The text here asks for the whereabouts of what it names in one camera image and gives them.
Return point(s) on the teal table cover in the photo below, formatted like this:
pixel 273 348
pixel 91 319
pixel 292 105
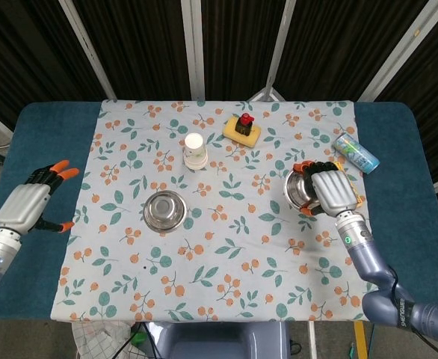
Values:
pixel 47 149

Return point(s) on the yellow sponge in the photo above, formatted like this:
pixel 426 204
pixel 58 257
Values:
pixel 229 131

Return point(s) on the stack of paper cups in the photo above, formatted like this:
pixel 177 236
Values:
pixel 194 149

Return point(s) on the white grid cloth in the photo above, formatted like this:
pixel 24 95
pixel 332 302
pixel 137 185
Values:
pixel 99 340

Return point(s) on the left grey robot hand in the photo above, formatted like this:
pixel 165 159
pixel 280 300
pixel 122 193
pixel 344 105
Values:
pixel 24 205

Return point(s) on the light blue drink can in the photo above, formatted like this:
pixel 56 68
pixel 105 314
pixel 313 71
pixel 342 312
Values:
pixel 355 153

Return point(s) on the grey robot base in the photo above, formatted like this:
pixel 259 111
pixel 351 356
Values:
pixel 219 344

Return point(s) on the steel bowl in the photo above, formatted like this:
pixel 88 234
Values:
pixel 164 209
pixel 297 190

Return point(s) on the floral tablecloth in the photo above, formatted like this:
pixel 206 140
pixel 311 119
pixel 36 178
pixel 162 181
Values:
pixel 219 239

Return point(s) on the yellow snack packet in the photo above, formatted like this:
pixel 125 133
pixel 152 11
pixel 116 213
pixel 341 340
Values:
pixel 359 200

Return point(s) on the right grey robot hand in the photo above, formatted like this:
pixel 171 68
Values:
pixel 333 190

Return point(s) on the black bottle red cap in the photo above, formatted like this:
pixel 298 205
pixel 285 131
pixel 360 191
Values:
pixel 244 127

